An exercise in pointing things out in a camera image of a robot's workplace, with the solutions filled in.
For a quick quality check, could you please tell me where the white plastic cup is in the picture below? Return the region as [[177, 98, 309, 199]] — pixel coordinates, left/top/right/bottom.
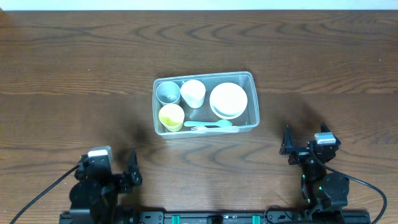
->
[[180, 80, 206, 109]]

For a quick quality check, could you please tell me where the mint green plastic spoon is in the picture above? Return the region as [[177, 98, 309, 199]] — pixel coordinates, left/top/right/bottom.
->
[[183, 119, 233, 128]]

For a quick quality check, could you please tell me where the clear plastic container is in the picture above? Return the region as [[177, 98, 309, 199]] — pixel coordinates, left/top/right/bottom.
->
[[152, 71, 260, 139]]

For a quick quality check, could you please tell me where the white plastic fork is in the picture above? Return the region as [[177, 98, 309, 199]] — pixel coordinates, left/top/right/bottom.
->
[[191, 126, 239, 133]]

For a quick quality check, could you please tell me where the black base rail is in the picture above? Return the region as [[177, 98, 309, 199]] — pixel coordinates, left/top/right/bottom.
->
[[58, 210, 371, 224]]

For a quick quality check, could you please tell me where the yellow plastic cup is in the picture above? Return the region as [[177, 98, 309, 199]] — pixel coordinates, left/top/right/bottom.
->
[[159, 104, 185, 132]]

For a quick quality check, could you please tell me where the grey plastic cup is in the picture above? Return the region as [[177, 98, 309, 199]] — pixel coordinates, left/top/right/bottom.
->
[[155, 82, 181, 105]]

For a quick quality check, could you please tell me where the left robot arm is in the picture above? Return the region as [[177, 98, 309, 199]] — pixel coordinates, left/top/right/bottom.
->
[[69, 146, 142, 223]]

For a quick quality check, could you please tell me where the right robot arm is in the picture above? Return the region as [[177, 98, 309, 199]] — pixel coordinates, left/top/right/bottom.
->
[[279, 123, 349, 222]]

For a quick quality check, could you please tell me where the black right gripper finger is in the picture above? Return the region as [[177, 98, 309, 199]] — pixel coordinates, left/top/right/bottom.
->
[[279, 125, 294, 155], [320, 123, 341, 145]]

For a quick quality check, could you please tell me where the white plastic bowl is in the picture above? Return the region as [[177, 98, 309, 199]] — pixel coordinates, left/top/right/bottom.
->
[[210, 83, 248, 119]]

